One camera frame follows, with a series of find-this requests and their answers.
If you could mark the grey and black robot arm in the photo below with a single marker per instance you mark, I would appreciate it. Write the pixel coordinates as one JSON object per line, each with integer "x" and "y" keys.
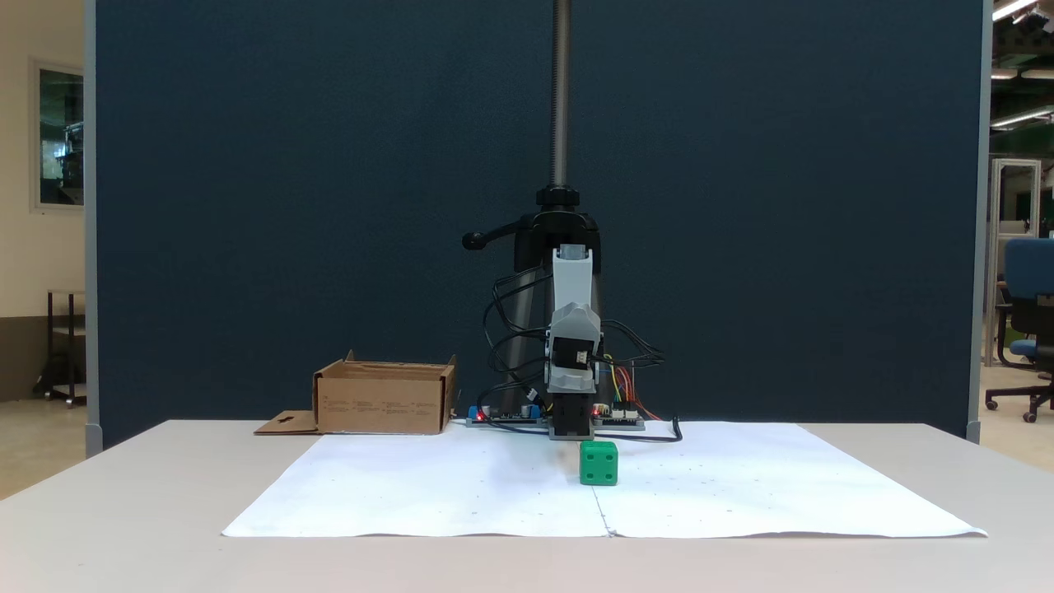
{"x": 571, "y": 280}

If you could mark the framed wall window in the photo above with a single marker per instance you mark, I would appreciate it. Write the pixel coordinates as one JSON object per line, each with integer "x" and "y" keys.
{"x": 59, "y": 136}

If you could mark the ceiling strip light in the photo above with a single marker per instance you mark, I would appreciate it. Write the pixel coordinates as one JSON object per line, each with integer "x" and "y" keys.
{"x": 1021, "y": 117}
{"x": 1011, "y": 8}

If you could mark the circuit board with blue capacitors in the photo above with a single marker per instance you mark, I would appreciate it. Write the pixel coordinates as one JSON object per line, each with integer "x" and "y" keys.
{"x": 504, "y": 417}

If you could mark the blue office chair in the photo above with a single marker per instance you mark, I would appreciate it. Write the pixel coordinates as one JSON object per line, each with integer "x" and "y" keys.
{"x": 1029, "y": 268}

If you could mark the white paper sheet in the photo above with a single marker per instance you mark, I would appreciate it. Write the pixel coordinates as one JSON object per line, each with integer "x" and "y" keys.
{"x": 453, "y": 486}

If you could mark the black metal cart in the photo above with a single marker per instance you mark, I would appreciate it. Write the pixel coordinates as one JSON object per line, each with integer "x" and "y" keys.
{"x": 51, "y": 329}

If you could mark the dark blue partition panel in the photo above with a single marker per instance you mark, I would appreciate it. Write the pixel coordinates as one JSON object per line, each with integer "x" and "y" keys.
{"x": 247, "y": 206}

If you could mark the black tripod with metal column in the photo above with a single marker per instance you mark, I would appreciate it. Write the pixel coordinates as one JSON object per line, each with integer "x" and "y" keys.
{"x": 560, "y": 99}

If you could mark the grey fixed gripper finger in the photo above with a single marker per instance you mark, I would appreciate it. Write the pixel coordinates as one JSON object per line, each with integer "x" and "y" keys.
{"x": 571, "y": 382}

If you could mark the green die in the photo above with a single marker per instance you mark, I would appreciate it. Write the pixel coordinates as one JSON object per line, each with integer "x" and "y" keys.
{"x": 599, "y": 464}

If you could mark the brown cardboard box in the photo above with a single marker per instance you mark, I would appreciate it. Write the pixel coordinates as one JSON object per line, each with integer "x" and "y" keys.
{"x": 383, "y": 403}

